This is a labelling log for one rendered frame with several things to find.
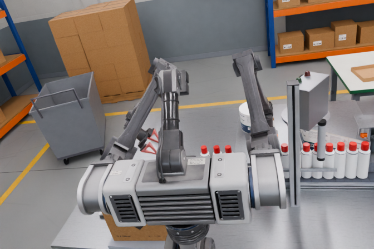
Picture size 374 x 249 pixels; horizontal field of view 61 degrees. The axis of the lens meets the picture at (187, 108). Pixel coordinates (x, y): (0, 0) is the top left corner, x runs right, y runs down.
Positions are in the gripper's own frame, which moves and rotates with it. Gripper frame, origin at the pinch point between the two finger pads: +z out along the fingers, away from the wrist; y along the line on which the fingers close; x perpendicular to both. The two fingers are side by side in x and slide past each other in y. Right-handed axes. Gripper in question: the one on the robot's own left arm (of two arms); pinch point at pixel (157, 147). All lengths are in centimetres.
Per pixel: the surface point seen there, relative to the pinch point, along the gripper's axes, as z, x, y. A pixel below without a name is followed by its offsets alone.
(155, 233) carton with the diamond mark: 20.7, 18.6, -30.3
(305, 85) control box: 21, -73, -9
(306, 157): 58, -47, 2
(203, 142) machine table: 36, 9, 50
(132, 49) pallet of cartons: -41, 100, 297
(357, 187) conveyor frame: 85, -54, -3
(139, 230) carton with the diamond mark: 14.3, 22.5, -30.2
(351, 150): 68, -65, 1
